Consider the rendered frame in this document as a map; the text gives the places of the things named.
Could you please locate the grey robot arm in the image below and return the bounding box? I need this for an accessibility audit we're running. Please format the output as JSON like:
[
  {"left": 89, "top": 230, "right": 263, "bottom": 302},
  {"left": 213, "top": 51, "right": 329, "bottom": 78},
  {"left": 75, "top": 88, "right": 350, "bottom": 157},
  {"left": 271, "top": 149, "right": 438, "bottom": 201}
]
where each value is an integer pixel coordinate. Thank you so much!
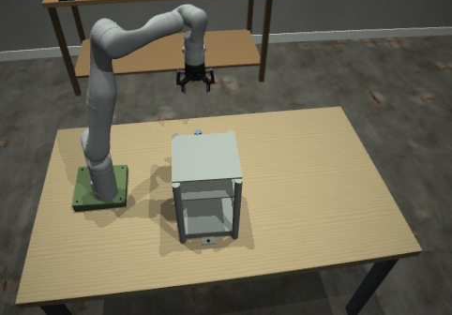
[{"left": 81, "top": 5, "right": 208, "bottom": 202}]

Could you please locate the grey shelving unit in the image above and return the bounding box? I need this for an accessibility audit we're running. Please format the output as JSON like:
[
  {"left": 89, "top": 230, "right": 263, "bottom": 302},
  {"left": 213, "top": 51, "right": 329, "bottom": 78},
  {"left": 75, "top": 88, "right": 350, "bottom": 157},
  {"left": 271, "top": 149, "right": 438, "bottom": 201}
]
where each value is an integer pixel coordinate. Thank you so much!
[{"left": 172, "top": 130, "right": 243, "bottom": 245}]

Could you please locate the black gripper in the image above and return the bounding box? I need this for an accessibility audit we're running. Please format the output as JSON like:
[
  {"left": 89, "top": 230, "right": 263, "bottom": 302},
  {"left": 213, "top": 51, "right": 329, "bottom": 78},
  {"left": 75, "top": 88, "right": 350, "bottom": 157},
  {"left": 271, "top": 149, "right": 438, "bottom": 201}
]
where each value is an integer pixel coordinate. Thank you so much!
[{"left": 176, "top": 62, "right": 215, "bottom": 94}]

